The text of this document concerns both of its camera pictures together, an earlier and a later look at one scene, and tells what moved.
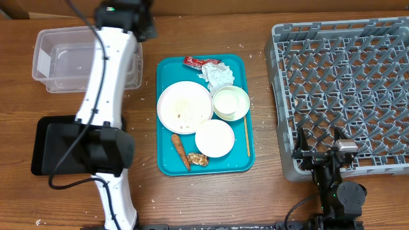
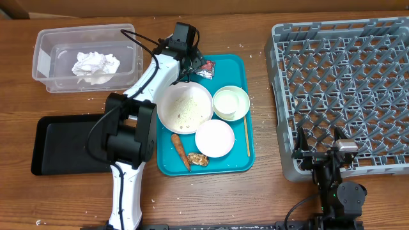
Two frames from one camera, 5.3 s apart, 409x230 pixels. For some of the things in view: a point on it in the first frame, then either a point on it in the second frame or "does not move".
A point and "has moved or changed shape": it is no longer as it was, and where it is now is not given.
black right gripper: [301, 153] does not move
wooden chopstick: [246, 136] does not move
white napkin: [217, 75] -> [95, 68]
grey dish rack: [353, 74] does not move
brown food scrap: [198, 159] does not move
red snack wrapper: [198, 63] has moved or changed shape
